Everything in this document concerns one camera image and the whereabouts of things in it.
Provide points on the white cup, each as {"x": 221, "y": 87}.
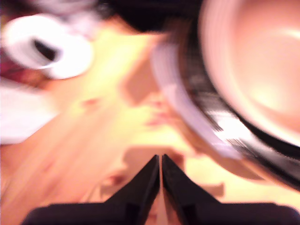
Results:
{"x": 75, "y": 58}

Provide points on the white flat sheet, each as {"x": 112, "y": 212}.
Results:
{"x": 18, "y": 112}

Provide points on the black Philips rice cooker body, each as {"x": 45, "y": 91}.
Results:
{"x": 199, "y": 93}

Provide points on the black rice cooker pot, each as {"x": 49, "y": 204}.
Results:
{"x": 257, "y": 70}

